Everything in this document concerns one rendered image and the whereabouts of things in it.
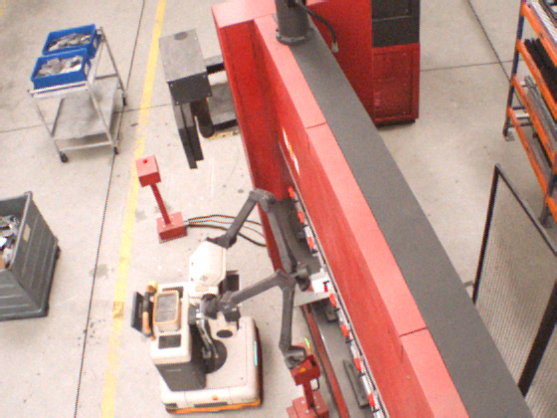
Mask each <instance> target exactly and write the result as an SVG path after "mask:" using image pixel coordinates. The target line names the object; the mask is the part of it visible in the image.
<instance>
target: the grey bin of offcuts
mask: <svg viewBox="0 0 557 418"><path fill-rule="evenodd" d="M33 195H34V194H33V192H32V190H30V191H27V192H24V194H22V195H18V196H13V197H6V198H1V199H0V321H1V320H7V319H9V320H15V319H22V318H29V317H30V318H37V317H44V316H49V308H50V306H49V305H48V303H47V294H48V290H49V286H50V282H51V274H52V272H53V267H54V263H55V260H56V259H60V256H61V248H60V247H59V245H58V243H59V238H58V237H57V236H54V233H53V232H52V230H51V229H50V227H49V225H48V224H47V222H46V220H45V219H44V217H43V215H42V214H41V212H40V210H39V208H38V207H37V205H36V204H35V202H34V200H33Z"/></svg>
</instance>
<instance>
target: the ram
mask: <svg viewBox="0 0 557 418"><path fill-rule="evenodd" d="M264 59H265V64H266V69H267V75H268V79H269V85H270V90H271V95H272V101H273V106H274V112H275V116H276V128H277V132H278V142H279V144H280V147H281V148H282V151H283V153H284V156H285V158H286V160H285V159H284V160H285V162H287V163H288V165H287V164H286V165H287V167H288V169H289V167H290V169H289V171H291V172H292V174H291V173H290V174H291V176H293V177H294V179H295V182H296V184H295V182H294V184H295V186H296V187H297V188H298V191H299V193H300V196H301V198H302V201H303V203H304V206H305V208H306V210H307V212H308V215H309V217H310V219H311V222H312V224H313V227H314V228H315V231H316V233H315V231H314V233H315V235H316V236H317V238H318V241H319V243H320V246H321V248H322V250H323V252H324V255H325V257H326V260H327V262H328V264H329V267H330V268H331V271H332V274H331V276H333V278H334V281H335V283H336V285H337V287H338V290H339V292H340V295H341V297H342V300H343V301H344V304H345V306H344V308H346V311H347V312H348V314H349V316H350V319H351V321H352V324H353V326H354V328H355V330H356V333H355V331H354V333H355V335H357V338H358V339H359V342H360V344H361V347H362V349H363V350H364V353H365V356H364V353H363V351H362V349H361V347H360V345H359V347H360V349H361V351H362V353H363V356H364V360H365V358H366V359H367V362H368V364H369V367H370V369H371V371H372V373H373V378H374V380H375V382H376V385H377V386H378V389H379V391H380V395H381V397H382V400H383V402H384V404H385V406H386V410H387V413H388V415H389V417H390V418H425V417H424V415H423V414H422V409H421V408H420V406H419V404H418V401H417V398H416V396H415V394H414V392H413V390H412V386H411V384H410V382H409V380H408V378H407V376H406V372H405V370H404V368H403V366H402V364H401V363H400V362H399V357H398V355H397V353H396V352H395V349H394V346H393V343H392V340H391V338H390V335H389V333H388V332H387V330H386V327H385V325H384V321H383V320H382V318H381V316H380V313H379V311H378V309H377V308H376V305H375V301H374V299H373V296H372V295H371V293H370V291H369V288H368V286H367V284H366V282H365V280H364V276H363V274H362V271H361V269H360V267H359V265H358V263H357V261H356V259H355V257H354V254H353V252H352V250H351V246H350V244H349V242H348V240H347V237H346V235H345V233H344V231H343V228H342V227H341V225H340V223H339V220H338V218H337V216H336V214H335V209H334V208H333V206H332V203H331V201H330V199H329V197H328V194H327V192H326V190H325V188H324V186H323V184H322V182H321V180H320V177H319V175H318V173H317V171H316V168H315V165H314V163H313V160H312V158H311V156H310V155H309V153H308V150H307V149H306V146H305V143H304V141H303V139H302V137H301V134H300V132H299V131H298V129H297V126H296V124H295V122H294V120H293V116H292V114H291V112H290V109H289V107H288V105H287V103H286V101H285V99H284V97H283V95H282V92H281V90H280V88H279V85H278V83H277V81H276V77H275V75H274V73H273V71H272V68H271V66H270V65H269V63H268V60H267V58H266V56H265V55H264ZM283 131H284V132H285V134H286V137H287V143H288V148H289V145H290V146H291V150H292V153H291V151H290V148H289V150H288V148H287V146H286V144H285V140H284V134H283ZM281 148H280V150H281ZM293 153H294V155H295V159H296V162H297V167H298V173H297V171H296V168H295V161H294V155H293ZM282 155H283V154H282ZM291 155H292V157H293V160H292V157H291ZM298 174H299V175H298ZM292 179H293V178H292ZM294 179H293V181H294ZM297 188H296V190H297ZM298 191H297V193H298ZM299 193H298V195H299ZM300 196H299V198H300ZM301 198H300V200H301ZM302 201H301V203H302ZM303 203H302V205H303ZM304 206H303V208H304ZM305 208H304V209H305ZM306 210H305V211H306ZM307 212H306V214H307ZM308 215H307V216H308ZM309 217H308V219H309ZM311 222H310V224H311ZM312 224H311V226H312ZM313 227H312V228H313ZM314 228H313V230H314ZM317 238H316V240H317ZM318 241H317V243H318ZM319 243H318V245H319ZM320 246H319V248H320ZM321 248H320V249H321ZM322 250H321V252H322ZM323 252H322V254H323ZM324 255H323V257H324ZM325 257H324V259H325ZM326 260H325V262H326ZM327 262H326V264H327ZM327 267H328V265H327ZM329 267H328V268H329ZM329 271H330V269H329ZM331 271H330V273H331ZM332 281H333V279H332ZM334 281H333V283H334ZM334 285H335V284H334ZM336 285H335V287H336ZM336 289H337V288H336ZM338 290H337V291H338ZM339 292H338V294H339ZM340 295H339V296H340ZM341 297H340V299H341ZM343 301H342V303H343ZM344 304H343V305H344ZM346 311H345V312H346ZM348 314H347V316H348ZM348 319H349V318H348ZM350 319H349V321H350ZM350 324H351V323H350ZM352 324H351V326H352ZM353 326H352V328H353ZM354 328H353V330H354ZM355 338H356V336H355ZM357 338H356V339H357ZM357 342H358V340H357ZM359 342H358V344H359ZM365 362H366V360H365ZM367 362H366V365H367ZM367 367H368V365H367ZM369 367H368V369H369ZM370 369H369V371H370ZM371 371H370V374H371ZM371 376H372V374H371ZM373 378H372V380H373ZM374 380H373V383H374ZM374 385H375V383H374ZM376 385H375V387H376ZM376 389H377V387H376ZM378 389H377V392H378ZM378 394H379V392H378ZM379 398H380V396H379ZM380 401H381V398H380ZM381 402H382V401H381ZM383 402H382V405H383ZM383 407H384V405H383ZM384 409H385V407H384ZM385 413H386V411H385ZM387 413H386V416H387ZM387 417H388V416H387ZM389 417H388V418H389Z"/></svg>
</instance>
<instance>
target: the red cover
mask: <svg viewBox="0 0 557 418"><path fill-rule="evenodd" d="M254 22H255V28H256V33H257V37H258V41H259V43H260V45H261V48H262V50H263V52H264V55H265V56H266V58H267V60H268V63H269V65H270V66H271V68H272V71H273V73H274V75H275V77H276V81H277V83H278V87H279V88H280V90H281V92H282V95H283V97H284V99H285V101H286V103H287V105H288V107H289V109H290V112H291V114H292V116H293V120H294V122H295V124H296V126H297V129H298V131H299V132H300V134H301V137H302V139H303V141H304V143H305V146H306V149H307V150H308V153H309V155H310V156H311V158H312V160H313V163H314V165H315V168H316V171H317V173H318V175H319V177H320V180H321V182H322V184H323V186H324V188H325V190H326V192H327V194H328V197H329V199H330V201H331V203H332V206H333V208H334V209H335V214H336V216H337V218H338V220H339V223H340V225H341V227H342V228H343V231H344V233H345V235H346V237H347V240H348V242H349V244H350V246H351V250H352V252H353V254H354V257H355V259H356V261H357V263H358V265H359V267H360V269H361V271H362V274H363V276H364V280H365V282H366V284H367V286H368V288H369V291H370V293H371V295H372V296H373V299H374V301H375V305H376V308H377V309H378V311H379V313H380V316H381V318H382V320H383V321H384V325H385V327H386V330H387V332H388V333H389V335H390V338H391V340H392V343H393V346H394V349H395V352H396V353H397V355H398V357H399V362H400V363H401V364H402V366H403V368H404V370H405V372H406V376H407V378H408V380H409V382H410V384H411V386H412V390H413V392H414V394H415V396H416V398H417V401H418V404H419V406H420V408H421V409H422V414H423V415H424V417H425V418H469V416H468V414H467V411H466V409H465V408H464V403H463V402H462V400H461V398H460V397H459V393H458V391H457V390H456V388H455V384H454V383H453V381H452V379H451V377H450V374H449V372H448V370H447V369H446V367H445V363H444V361H443V360H442V358H441V356H440V353H439V351H438V349H437V347H436V345H435V344H434V340H433V338H432V336H431V334H430V333H429V331H428V329H427V325H426V324H425V322H424V320H423V318H422V316H421V313H420V311H419V309H418V307H417V305H416V303H415V302H414V300H413V296H412V294H411V292H410V290H409V289H408V287H407V285H406V283H405V281H404V277H403V276H402V274H401V272H400V270H399V268H398V266H397V264H396V262H395V260H394V256H393V254H392V252H391V250H390V248H389V246H388V244H387V243H386V241H385V239H384V237H383V235H382V231H381V229H380V227H379V226H378V224H377V222H376V220H375V218H374V216H373V214H372V212H371V210H370V208H369V207H368V203H367V201H366V199H365V197H364V195H363V193H362V191H361V189H360V188H359V186H358V184H357V182H356V180H355V178H354V176H353V174H352V172H351V170H350V167H349V165H348V163H347V161H346V159H345V157H344V155H343V153H342V151H341V150H340V148H339V146H338V144H337V142H336V140H335V138H334V136H333V134H332V133H331V131H330V128H329V125H328V123H327V121H326V119H325V118H324V116H323V114H322V112H321V110H320V108H319V106H318V104H317V103H316V101H315V99H314V96H313V94H312V92H311V90H310V89H309V87H308V83H307V81H306V79H305V77H304V76H303V74H302V72H301V70H300V68H299V66H298V65H297V63H296V61H295V59H294V57H293V55H292V54H291V52H290V48H289V46H288V45H282V44H280V43H279V42H278V41H277V40H276V27H277V24H276V20H275V19H274V17H273V15H268V16H265V17H262V18H258V19H255V20H254Z"/></svg>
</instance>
